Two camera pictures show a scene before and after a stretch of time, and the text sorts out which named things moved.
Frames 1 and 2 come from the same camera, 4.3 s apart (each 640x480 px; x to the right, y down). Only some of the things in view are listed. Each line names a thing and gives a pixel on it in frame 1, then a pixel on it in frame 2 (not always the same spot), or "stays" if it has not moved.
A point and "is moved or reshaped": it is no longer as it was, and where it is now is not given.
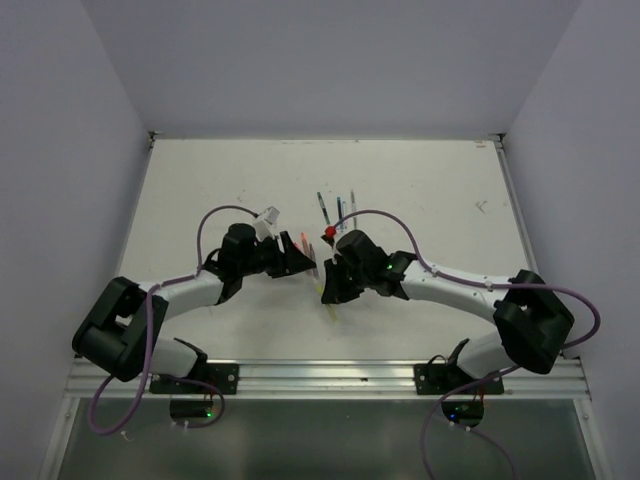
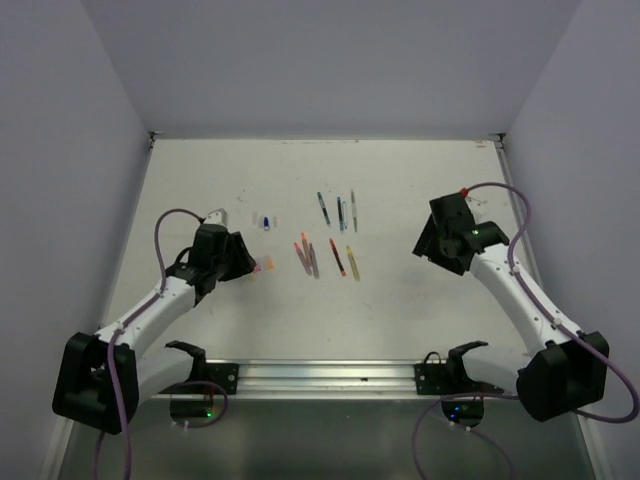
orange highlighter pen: x=304 y=243 stays
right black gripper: x=334 y=291 to x=427 y=245
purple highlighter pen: x=312 y=256 stays
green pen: x=323 y=207 stays
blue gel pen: x=340 y=216 stays
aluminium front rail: x=342 y=379 stays
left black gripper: x=288 y=261 to x=243 y=262
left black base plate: x=224 y=376 stays
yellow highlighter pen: x=320 y=290 is moved or reshaped
